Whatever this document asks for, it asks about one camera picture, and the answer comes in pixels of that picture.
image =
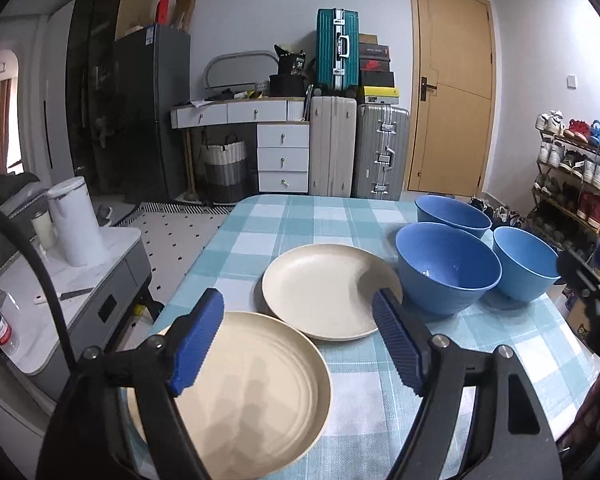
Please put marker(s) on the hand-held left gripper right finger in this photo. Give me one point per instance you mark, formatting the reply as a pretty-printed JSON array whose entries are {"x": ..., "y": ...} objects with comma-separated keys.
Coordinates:
[{"x": 397, "y": 345}]

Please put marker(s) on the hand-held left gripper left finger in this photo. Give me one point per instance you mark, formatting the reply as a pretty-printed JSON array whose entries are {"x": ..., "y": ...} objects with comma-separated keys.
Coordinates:
[{"x": 197, "y": 347}]

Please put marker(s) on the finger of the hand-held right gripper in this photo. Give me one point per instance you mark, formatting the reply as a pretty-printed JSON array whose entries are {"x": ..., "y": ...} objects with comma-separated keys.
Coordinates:
[{"x": 575, "y": 270}]

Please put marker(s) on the blue bowl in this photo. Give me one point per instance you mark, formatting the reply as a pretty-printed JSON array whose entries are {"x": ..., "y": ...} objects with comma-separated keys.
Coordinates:
[
  {"x": 445, "y": 280},
  {"x": 525, "y": 270},
  {"x": 450, "y": 215}
]

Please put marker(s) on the beige plate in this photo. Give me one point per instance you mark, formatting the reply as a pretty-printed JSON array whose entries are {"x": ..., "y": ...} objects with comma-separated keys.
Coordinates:
[
  {"x": 325, "y": 290},
  {"x": 260, "y": 385}
]

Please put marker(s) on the printed cardboard box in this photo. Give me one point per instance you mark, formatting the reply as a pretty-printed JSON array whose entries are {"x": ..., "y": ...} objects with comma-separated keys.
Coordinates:
[{"x": 577, "y": 315}]

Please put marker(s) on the metal shoe rack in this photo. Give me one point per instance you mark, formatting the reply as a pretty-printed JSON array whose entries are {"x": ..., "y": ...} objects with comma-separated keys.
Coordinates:
[{"x": 560, "y": 205}]

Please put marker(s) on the pile of loose shoes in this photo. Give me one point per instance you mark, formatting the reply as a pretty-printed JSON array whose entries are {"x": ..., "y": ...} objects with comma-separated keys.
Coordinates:
[{"x": 500, "y": 215}]

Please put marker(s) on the grey side table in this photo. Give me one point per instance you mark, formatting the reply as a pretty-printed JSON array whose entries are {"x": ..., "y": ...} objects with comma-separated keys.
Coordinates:
[{"x": 105, "y": 285}]

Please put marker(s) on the black slim remote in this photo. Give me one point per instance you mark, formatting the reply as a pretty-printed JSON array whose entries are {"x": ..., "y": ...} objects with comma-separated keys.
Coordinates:
[{"x": 77, "y": 293}]

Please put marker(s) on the row of shoes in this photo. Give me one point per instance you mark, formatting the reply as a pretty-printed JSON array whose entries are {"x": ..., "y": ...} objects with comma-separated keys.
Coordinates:
[{"x": 580, "y": 130}]

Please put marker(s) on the teal checked tablecloth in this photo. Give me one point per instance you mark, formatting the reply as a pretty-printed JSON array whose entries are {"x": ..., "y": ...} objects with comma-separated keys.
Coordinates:
[{"x": 300, "y": 225}]

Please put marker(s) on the grey slipper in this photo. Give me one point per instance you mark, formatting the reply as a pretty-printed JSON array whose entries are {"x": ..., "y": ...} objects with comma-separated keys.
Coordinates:
[{"x": 105, "y": 215}]

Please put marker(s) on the white electric kettle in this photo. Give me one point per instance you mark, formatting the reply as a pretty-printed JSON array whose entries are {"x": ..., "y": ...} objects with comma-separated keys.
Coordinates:
[{"x": 77, "y": 225}]

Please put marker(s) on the woven laundry basket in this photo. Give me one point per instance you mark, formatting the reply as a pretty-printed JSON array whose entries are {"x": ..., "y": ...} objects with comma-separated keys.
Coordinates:
[{"x": 222, "y": 170}]

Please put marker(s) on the white cup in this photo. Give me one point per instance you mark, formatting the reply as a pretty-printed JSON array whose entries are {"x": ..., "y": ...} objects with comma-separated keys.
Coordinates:
[{"x": 44, "y": 232}]

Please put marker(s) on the silver suitcase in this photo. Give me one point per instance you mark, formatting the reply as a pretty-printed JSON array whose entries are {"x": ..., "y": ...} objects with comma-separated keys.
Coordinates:
[{"x": 380, "y": 150}]

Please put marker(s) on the beige suitcase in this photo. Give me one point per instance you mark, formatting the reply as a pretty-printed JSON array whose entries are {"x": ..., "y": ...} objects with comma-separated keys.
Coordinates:
[{"x": 332, "y": 145}]

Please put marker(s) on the white vanity desk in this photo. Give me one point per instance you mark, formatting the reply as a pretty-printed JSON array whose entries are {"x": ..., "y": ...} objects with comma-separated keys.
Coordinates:
[{"x": 280, "y": 137}]

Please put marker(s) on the wooden door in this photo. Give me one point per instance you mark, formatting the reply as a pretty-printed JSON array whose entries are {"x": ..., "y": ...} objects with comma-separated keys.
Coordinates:
[{"x": 455, "y": 60}]

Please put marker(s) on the dark grey refrigerator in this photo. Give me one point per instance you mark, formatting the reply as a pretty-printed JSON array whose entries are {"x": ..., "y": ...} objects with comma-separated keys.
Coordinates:
[{"x": 150, "y": 110}]

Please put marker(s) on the yellow shoe box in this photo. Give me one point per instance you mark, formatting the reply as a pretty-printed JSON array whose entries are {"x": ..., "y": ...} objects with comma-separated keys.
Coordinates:
[{"x": 380, "y": 95}]

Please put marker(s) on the dark cloth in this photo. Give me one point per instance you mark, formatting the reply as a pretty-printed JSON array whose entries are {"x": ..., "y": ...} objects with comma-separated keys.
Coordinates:
[{"x": 5, "y": 185}]

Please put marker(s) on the black bag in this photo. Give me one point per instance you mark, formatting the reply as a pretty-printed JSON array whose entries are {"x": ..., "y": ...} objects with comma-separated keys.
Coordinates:
[{"x": 290, "y": 85}]

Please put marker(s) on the oval mirror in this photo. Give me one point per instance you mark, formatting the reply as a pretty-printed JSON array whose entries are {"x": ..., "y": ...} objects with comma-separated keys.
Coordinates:
[{"x": 240, "y": 70}]

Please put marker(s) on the black red shoe box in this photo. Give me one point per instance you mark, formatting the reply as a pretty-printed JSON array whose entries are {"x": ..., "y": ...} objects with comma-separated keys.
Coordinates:
[{"x": 376, "y": 64}]

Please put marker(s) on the black cabinet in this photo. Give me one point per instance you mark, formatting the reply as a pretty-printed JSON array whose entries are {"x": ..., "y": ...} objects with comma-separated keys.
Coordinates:
[{"x": 85, "y": 85}]

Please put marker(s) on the orange curtain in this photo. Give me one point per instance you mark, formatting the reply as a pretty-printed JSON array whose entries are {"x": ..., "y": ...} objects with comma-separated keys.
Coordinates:
[{"x": 0, "y": 120}]

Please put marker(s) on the teal suitcase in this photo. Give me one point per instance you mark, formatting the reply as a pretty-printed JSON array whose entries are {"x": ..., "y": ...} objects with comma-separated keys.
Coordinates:
[{"x": 327, "y": 50}]

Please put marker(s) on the brown shoe box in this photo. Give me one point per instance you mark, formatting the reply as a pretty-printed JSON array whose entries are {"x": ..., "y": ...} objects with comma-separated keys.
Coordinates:
[{"x": 367, "y": 39}]

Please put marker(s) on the brown cardboard box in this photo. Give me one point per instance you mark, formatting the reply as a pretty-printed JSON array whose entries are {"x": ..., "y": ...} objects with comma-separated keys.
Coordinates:
[{"x": 184, "y": 15}]

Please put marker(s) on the tall cardboard sheet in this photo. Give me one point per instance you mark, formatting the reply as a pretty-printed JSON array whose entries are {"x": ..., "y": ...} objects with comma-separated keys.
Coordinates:
[{"x": 135, "y": 0}]

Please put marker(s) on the white light switch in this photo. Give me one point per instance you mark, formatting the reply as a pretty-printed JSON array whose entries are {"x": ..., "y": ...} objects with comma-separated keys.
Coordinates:
[{"x": 571, "y": 82}]

